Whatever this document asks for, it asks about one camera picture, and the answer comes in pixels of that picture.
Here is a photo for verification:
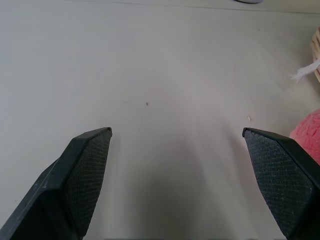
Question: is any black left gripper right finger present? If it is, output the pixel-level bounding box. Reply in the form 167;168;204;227
241;127;320;240

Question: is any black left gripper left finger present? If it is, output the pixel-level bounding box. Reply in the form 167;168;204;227
0;126;113;240

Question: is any woven wicker basket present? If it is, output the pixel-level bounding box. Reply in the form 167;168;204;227
309;25;320;89

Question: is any white frayed cloth strip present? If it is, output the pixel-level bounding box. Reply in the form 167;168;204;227
289;59;320;85

